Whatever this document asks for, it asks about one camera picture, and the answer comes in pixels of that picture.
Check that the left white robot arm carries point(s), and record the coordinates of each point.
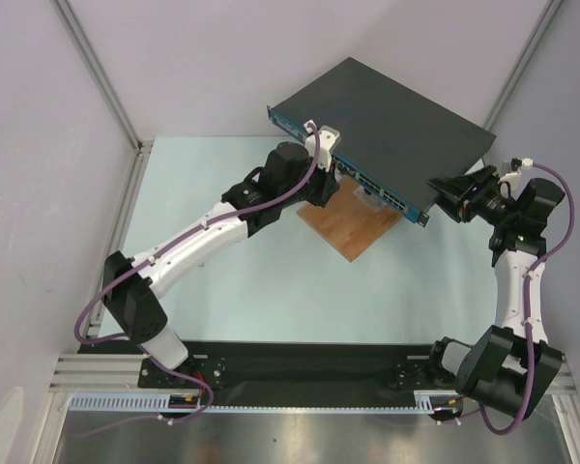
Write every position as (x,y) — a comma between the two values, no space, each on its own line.
(134,287)

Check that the slotted cable duct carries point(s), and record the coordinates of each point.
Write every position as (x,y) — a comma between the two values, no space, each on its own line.
(177,404)

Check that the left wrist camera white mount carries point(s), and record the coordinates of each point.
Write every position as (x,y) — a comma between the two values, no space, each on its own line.
(320,144)

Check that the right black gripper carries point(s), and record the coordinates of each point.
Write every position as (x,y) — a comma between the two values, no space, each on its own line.
(469,198)

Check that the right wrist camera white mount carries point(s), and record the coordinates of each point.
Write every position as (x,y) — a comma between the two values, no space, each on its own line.
(512,170)

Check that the aluminium frame post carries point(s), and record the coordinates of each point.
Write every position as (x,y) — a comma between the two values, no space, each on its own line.
(93,64)
(539,32)

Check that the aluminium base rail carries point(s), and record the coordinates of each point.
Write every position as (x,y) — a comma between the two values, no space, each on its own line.
(96,373)

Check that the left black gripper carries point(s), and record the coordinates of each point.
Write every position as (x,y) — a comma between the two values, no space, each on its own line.
(327,185)

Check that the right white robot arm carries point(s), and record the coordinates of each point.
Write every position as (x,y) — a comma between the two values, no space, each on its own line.
(511,366)

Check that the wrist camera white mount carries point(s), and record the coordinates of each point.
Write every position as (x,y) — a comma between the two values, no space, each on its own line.
(512,170)
(320,144)

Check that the black network switch blue front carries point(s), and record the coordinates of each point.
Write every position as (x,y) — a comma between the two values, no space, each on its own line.
(393,140)

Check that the right aluminium frame post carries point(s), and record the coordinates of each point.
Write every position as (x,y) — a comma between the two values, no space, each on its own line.
(539,32)

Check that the left aluminium frame post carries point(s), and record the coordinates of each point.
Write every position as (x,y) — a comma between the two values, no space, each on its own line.
(93,64)

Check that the wooden board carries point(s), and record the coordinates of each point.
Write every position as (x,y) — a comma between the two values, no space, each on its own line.
(346,223)

